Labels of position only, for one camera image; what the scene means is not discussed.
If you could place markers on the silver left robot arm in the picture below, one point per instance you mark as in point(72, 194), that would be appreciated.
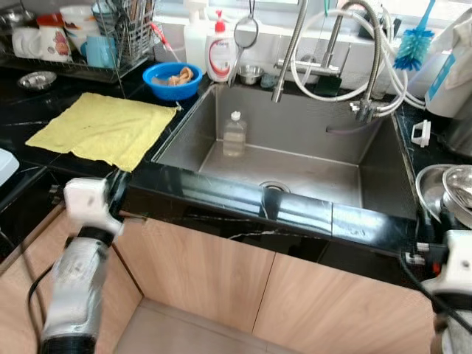
point(74, 295)

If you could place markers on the large steel basin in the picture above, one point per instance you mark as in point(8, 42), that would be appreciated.
point(424, 188)

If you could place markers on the yellow cloth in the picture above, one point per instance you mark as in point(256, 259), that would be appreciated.
point(103, 129)

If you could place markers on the light wood cabinet door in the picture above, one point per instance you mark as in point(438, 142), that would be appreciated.
point(129, 284)
point(339, 310)
point(192, 273)

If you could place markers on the white plastic clip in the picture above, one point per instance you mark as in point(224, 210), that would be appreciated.
point(420, 133)

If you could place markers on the blue plastic bowl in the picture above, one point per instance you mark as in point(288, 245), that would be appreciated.
point(158, 90)

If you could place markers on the white rectangular tray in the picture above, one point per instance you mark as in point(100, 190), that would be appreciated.
point(6, 166)

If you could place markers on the clear plastic bottle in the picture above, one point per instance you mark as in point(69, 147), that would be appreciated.
point(234, 136)

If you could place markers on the stainless steel sink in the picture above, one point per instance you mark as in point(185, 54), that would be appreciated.
point(310, 169)

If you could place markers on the tan crumpled rag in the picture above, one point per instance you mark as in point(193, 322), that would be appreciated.
point(184, 75)

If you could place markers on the small shallow steel dish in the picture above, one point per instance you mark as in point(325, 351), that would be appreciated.
point(37, 80)

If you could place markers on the light blue cup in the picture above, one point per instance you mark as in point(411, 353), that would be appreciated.
point(99, 51)

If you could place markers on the sink drain strainer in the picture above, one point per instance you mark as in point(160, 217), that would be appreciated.
point(275, 186)

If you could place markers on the white blue water jug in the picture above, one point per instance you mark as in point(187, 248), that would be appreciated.
point(450, 74)

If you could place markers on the printed white mug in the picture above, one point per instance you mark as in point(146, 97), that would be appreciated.
point(55, 44)

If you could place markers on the white pump bottle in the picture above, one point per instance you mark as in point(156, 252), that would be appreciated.
point(195, 44)

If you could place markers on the white red-pump soap bottle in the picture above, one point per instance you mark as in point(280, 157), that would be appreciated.
point(220, 55)

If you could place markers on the steel gooseneck faucet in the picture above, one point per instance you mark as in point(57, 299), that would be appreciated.
point(377, 66)

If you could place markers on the dark green sponge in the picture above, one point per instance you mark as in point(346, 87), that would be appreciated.
point(330, 85)

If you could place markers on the stacked white bowls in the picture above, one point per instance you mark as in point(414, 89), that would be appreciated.
point(77, 22)

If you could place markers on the small steel cup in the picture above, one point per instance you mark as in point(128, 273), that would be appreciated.
point(251, 74)

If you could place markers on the plain white mug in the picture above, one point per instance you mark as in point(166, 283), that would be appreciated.
point(26, 43)

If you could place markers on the blue bottle brush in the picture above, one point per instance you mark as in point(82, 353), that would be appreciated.
point(413, 44)

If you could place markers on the red lid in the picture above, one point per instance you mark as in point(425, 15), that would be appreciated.
point(50, 20)

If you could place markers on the chrome tap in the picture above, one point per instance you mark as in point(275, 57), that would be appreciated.
point(317, 66)

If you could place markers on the flexible steel faucet spout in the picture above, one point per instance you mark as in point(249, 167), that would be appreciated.
point(290, 51)

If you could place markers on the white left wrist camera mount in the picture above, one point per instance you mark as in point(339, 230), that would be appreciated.
point(85, 203)

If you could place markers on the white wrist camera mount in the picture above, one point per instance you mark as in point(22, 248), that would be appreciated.
point(457, 258)
point(85, 203)

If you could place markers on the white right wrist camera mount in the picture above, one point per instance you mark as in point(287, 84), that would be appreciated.
point(457, 258)

